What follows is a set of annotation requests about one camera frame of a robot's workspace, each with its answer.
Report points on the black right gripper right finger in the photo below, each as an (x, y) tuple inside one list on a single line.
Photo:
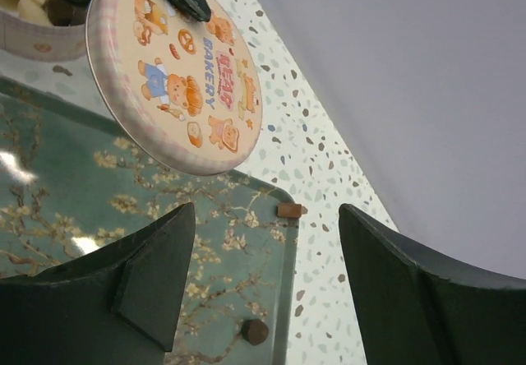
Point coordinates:
[(415, 305)]

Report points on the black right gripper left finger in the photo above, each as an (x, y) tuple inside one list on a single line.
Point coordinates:
[(117, 305)]

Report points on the dark cup chocolate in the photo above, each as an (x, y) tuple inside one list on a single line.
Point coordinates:
[(59, 12)]

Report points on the round metal tin lid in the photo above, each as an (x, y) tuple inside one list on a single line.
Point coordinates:
[(185, 91)]

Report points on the white heart chocolate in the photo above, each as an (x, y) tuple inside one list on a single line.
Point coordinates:
[(29, 11)]

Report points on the dark heart chocolate right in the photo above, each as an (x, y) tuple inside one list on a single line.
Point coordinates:
[(255, 331)]

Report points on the brown chocolate at tray corner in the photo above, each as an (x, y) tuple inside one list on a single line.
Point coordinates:
[(289, 210)]

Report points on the round metal tin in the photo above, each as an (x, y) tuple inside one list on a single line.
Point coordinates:
[(41, 43)]

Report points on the blossom pattern teal tray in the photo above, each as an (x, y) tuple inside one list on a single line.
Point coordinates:
[(72, 183)]

